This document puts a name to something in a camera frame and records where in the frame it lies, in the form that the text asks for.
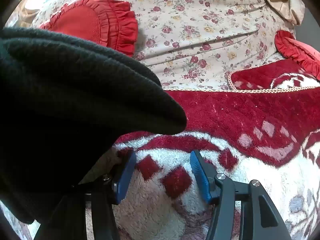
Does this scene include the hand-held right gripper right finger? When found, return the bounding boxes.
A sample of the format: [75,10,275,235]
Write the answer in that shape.
[190,150,293,240]

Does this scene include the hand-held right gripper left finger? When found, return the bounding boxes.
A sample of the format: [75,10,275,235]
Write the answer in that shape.
[34,151,137,240]

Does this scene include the black pants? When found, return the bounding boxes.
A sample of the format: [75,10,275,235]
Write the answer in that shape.
[0,27,188,224]

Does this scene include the red and white plush blanket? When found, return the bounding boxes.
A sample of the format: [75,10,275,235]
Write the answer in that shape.
[85,59,320,240]

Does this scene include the floral sofa cover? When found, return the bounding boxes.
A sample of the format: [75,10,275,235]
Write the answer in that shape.
[32,0,304,92]

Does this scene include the red heart-shaped ruffled pillow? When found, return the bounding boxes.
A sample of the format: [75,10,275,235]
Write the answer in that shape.
[39,0,139,57]

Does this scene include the beige cloth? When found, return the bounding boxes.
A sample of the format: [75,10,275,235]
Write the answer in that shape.
[5,0,58,28]
[251,0,306,26]

